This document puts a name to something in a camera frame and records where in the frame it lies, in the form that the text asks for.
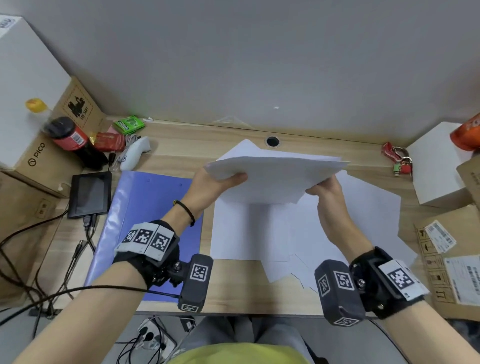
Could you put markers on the person's left forearm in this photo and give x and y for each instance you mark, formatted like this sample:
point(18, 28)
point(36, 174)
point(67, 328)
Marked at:
point(86, 322)

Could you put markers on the plain brown cardboard box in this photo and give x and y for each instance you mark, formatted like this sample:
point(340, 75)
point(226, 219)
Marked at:
point(18, 202)

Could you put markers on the small white box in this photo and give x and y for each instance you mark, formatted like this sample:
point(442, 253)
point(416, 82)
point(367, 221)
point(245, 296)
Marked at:
point(435, 168)

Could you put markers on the blue plastic folder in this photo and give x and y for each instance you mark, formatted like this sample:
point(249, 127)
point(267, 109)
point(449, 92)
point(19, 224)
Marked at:
point(150, 202)

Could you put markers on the flat cardboard box with labels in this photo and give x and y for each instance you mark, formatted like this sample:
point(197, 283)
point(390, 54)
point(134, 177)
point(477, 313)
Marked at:
point(465, 225)

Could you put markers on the white handheld controller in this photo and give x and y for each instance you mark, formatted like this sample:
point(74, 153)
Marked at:
point(135, 152)

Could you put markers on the orange drink bottle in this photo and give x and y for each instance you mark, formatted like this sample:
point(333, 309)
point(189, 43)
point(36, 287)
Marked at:
point(468, 135)

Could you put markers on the yellow bottle cap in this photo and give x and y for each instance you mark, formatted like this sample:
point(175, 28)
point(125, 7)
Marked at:
point(35, 105)

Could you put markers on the red can with black lid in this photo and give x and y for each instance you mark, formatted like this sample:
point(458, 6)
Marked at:
point(71, 138)

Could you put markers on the brown box with white top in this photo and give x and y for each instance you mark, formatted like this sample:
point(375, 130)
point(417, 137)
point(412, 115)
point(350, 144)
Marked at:
point(30, 93)

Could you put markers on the person's right hand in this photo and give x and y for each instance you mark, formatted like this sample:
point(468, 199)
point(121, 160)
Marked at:
point(333, 213)

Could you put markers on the large cardboard box with window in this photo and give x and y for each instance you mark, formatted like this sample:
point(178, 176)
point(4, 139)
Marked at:
point(470, 176)

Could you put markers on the person's yellow shirt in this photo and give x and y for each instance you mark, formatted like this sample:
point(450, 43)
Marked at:
point(240, 354)

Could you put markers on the gold foil wrapper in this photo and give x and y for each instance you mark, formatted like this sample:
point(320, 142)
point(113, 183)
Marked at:
point(92, 138)

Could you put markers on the person's left hand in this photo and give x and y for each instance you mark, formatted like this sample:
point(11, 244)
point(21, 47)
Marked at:
point(202, 191)

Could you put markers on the small white clip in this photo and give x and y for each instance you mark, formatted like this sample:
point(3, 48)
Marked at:
point(149, 119)

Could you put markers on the white power strip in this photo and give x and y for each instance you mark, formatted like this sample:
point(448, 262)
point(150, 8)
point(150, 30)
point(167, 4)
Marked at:
point(165, 343)

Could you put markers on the red snack packet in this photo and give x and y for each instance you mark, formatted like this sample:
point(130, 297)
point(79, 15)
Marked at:
point(108, 141)

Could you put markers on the black wrist camera with markers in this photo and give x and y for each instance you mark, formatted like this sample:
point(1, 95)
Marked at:
point(337, 296)
point(195, 281)

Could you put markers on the small black tablet screen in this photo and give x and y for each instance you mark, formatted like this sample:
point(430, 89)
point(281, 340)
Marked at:
point(90, 195)

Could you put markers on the clear tape piece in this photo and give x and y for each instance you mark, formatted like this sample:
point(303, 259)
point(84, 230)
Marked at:
point(230, 122)

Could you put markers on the green gum packet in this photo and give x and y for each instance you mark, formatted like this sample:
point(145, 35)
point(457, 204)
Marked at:
point(129, 125)

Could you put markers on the pile of white papers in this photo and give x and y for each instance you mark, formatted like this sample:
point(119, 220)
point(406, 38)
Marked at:
point(243, 232)

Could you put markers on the person's right forearm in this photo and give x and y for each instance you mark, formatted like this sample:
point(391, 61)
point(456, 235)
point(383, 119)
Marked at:
point(431, 337)

